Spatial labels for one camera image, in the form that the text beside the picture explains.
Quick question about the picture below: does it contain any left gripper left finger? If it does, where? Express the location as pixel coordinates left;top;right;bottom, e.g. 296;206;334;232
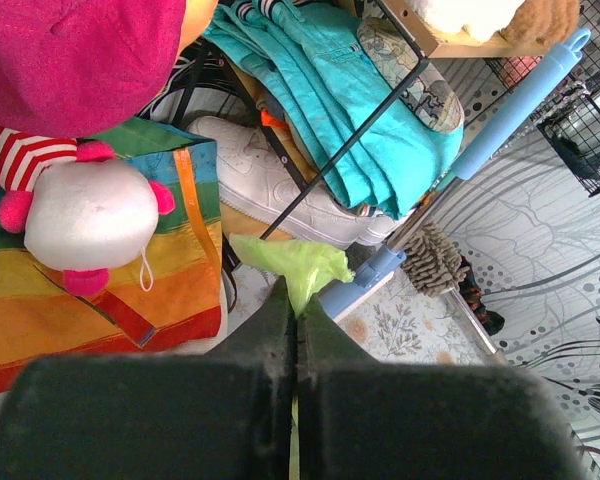
0;280;294;479

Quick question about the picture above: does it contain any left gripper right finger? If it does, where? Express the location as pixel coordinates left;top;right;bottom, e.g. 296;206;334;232
297;298;580;479

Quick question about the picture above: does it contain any green trash bag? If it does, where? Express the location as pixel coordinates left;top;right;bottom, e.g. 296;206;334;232
223;234;371;479

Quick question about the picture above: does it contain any magenta hanging bag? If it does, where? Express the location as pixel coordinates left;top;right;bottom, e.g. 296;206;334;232
0;1;186;137

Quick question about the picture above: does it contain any grey mop head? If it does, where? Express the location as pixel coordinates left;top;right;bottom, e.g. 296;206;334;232
401;222;469;297

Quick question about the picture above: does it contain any white sneaker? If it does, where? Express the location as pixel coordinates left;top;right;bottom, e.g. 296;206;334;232
188;116;406;249

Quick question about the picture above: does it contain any patterned slipper on shelf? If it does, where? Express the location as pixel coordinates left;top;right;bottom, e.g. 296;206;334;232
357;17;464;134

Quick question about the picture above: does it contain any teal folded cloth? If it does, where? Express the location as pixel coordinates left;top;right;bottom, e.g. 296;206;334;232
205;1;463;219

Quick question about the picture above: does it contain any blue broom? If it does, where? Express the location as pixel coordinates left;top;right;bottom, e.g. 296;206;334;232
319;28;591;321

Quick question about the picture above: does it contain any orange plush toy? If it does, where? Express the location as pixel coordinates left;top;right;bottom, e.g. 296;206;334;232
178;0;219;55

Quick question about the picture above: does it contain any white dog plush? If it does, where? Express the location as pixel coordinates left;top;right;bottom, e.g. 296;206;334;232
408;0;524;43

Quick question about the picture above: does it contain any brown teddy bear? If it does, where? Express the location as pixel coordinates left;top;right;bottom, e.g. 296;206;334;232
500;0;580;47

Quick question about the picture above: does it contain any black wire basket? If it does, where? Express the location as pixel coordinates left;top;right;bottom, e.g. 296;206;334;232
511;1;600;197

